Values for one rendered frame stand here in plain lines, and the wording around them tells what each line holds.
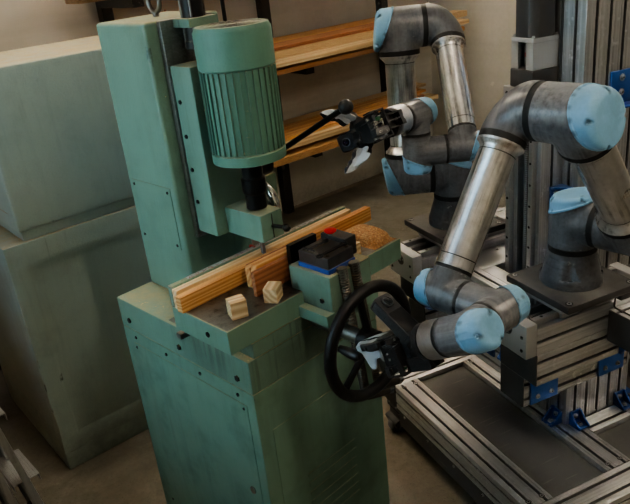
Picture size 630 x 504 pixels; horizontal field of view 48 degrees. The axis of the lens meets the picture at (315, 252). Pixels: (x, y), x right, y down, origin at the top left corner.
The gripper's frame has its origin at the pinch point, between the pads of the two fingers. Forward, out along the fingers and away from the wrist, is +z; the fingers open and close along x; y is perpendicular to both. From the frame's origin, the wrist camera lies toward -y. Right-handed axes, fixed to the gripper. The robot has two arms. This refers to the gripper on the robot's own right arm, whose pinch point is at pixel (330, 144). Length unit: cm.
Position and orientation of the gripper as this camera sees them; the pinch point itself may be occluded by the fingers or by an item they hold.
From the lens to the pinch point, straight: 165.8
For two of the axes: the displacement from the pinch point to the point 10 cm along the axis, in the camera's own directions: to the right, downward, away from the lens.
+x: 3.9, 9.2, 0.5
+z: -7.0, 3.4, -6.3
